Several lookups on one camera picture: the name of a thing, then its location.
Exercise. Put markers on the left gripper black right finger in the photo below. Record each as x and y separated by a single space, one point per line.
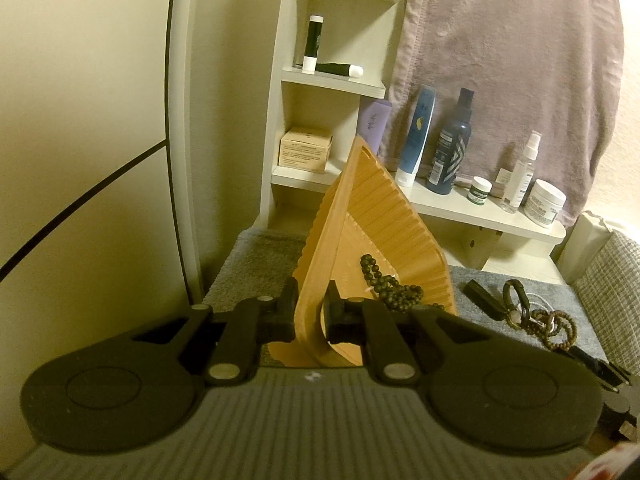
343 318

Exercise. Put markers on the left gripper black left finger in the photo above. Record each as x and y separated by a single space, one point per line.
276 319

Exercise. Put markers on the orange plastic tray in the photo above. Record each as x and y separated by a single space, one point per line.
362 212

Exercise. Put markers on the black rectangular hair clip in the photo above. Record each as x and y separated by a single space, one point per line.
484 300

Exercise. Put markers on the grey fabric mat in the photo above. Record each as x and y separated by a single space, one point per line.
261 261

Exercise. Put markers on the white blue tube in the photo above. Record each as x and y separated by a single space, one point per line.
412 152

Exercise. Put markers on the beige cardboard box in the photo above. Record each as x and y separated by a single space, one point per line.
305 149

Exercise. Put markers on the small green white jar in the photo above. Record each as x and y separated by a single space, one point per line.
479 191

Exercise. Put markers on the lilac tube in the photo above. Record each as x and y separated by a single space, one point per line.
373 115

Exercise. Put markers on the dark blue spray bottle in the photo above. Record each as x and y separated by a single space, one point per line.
452 142

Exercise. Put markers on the small white pink bottle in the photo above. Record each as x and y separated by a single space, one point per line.
500 182

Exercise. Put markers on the clear white spray bottle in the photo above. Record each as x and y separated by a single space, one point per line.
521 175

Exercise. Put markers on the white cream jar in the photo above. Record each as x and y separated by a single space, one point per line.
544 202

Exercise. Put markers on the lying black white stick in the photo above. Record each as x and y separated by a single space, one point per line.
340 69

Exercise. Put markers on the upright black white stick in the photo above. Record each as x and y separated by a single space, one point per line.
312 44

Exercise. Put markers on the checked grey cushion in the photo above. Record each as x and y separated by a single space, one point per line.
609 292

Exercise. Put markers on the cream wooden shelf unit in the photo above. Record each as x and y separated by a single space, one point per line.
366 33

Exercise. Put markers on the mauve hanging towel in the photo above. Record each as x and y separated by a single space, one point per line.
546 66

